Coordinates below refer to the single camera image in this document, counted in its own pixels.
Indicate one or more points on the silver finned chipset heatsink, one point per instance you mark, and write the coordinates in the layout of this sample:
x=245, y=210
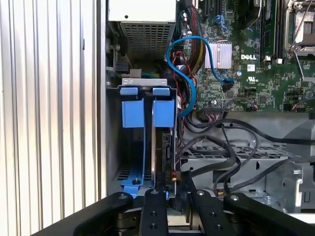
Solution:
x=218, y=54

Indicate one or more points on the black RAM slot bank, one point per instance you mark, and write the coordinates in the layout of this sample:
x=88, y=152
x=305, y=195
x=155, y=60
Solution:
x=278, y=29

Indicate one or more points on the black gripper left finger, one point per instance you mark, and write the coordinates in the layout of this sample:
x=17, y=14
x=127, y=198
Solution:
x=153, y=214

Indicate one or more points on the metal socket cover frame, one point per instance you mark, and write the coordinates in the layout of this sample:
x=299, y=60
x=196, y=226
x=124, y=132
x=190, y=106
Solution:
x=307, y=50

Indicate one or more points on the open metal PC case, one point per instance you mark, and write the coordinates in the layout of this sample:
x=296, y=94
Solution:
x=246, y=125

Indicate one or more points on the blue SATA ports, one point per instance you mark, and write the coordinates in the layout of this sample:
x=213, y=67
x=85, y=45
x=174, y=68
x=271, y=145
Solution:
x=221, y=22

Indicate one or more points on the blue disk carrier with disk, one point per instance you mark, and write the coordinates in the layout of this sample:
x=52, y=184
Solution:
x=163, y=113

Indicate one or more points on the metal disk bay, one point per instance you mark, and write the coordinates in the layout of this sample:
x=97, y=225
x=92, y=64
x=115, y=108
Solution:
x=112, y=123

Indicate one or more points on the empty blue disk carrier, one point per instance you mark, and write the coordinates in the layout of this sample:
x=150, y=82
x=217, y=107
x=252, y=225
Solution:
x=133, y=113

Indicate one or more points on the black front panel connector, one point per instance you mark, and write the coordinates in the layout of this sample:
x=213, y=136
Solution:
x=213, y=111

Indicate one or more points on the thin metal locking lever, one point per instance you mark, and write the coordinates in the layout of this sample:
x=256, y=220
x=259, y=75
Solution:
x=301, y=24

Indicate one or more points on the silver power supply unit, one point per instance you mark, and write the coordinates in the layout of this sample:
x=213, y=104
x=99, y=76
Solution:
x=147, y=9

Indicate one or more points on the perforated metal drive cage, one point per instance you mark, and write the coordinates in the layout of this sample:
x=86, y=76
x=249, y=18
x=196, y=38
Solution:
x=246, y=169

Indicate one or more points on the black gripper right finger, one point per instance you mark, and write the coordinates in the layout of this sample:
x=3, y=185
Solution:
x=211, y=216

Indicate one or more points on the black expansion slot group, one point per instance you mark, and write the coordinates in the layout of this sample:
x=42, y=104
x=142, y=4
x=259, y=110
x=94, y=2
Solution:
x=209, y=7

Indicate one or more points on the green Dell motherboard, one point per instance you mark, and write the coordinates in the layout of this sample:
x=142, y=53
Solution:
x=258, y=86

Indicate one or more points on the CPU socket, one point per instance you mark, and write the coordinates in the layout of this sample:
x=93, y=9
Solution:
x=305, y=27

